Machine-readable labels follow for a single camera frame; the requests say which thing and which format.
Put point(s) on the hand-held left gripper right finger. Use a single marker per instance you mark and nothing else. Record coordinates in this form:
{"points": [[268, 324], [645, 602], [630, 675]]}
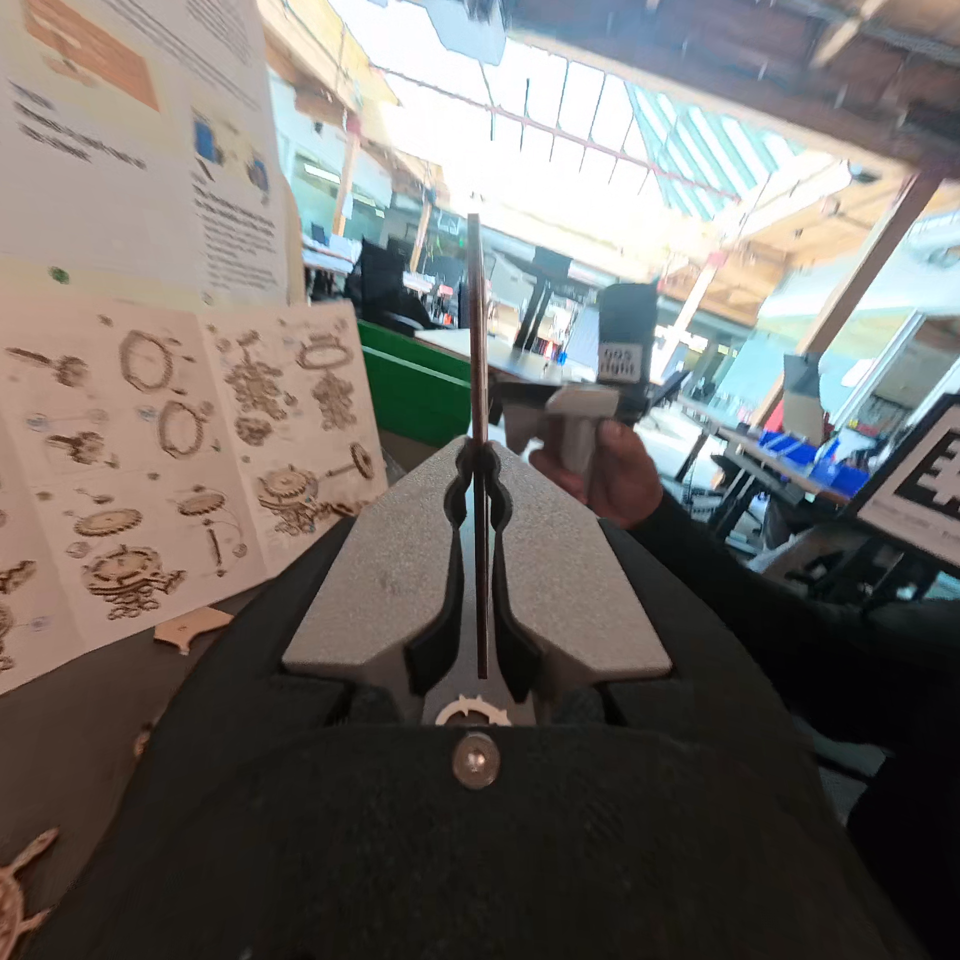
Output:
{"points": [[577, 592]]}

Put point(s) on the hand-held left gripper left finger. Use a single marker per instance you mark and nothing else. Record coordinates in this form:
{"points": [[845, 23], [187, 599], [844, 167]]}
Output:
{"points": [[375, 585]]}

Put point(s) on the wooden cutout sheet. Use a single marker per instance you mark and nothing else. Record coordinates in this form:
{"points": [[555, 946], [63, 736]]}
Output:
{"points": [[480, 450]]}

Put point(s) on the person's right forearm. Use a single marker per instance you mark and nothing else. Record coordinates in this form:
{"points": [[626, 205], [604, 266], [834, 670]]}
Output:
{"points": [[750, 592]]}

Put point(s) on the person's right hand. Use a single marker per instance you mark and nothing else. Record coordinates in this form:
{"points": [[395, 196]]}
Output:
{"points": [[630, 480]]}

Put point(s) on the brown-top desk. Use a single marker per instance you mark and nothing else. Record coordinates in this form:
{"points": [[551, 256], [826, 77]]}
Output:
{"points": [[510, 364]]}

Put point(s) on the desk with black legs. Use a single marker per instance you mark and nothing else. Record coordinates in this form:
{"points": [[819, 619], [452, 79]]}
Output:
{"points": [[750, 450]]}

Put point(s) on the small curved wooden piece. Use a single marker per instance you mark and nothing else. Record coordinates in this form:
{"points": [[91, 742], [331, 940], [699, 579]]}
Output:
{"points": [[191, 628]]}

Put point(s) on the stacked green plastic bins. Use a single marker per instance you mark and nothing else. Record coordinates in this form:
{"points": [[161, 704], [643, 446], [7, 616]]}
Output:
{"points": [[416, 382]]}

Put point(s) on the illustrated instruction leaflet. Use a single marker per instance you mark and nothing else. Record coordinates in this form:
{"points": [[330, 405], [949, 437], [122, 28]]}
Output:
{"points": [[187, 465]]}

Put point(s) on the blue plastic bins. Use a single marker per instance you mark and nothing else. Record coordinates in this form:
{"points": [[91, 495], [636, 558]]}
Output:
{"points": [[810, 461]]}

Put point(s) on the black office chair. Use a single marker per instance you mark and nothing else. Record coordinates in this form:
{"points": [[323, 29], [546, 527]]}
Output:
{"points": [[382, 281]]}

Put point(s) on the black-white tag sign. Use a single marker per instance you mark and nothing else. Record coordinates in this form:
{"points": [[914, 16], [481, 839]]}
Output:
{"points": [[922, 480]]}

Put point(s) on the wooden ship wheel piece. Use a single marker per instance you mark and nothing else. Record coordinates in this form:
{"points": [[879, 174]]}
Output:
{"points": [[15, 900]]}

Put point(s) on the white text instruction poster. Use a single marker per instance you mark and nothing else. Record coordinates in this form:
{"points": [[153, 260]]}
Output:
{"points": [[142, 150]]}

